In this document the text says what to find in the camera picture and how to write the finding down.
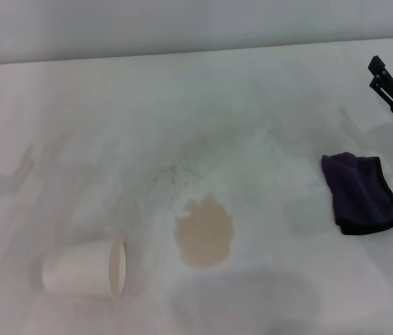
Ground brown water stain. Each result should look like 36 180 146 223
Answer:
174 195 235 269

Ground purple rag with black trim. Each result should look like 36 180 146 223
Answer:
320 151 393 236

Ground white paper cup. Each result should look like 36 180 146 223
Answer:
41 239 127 304

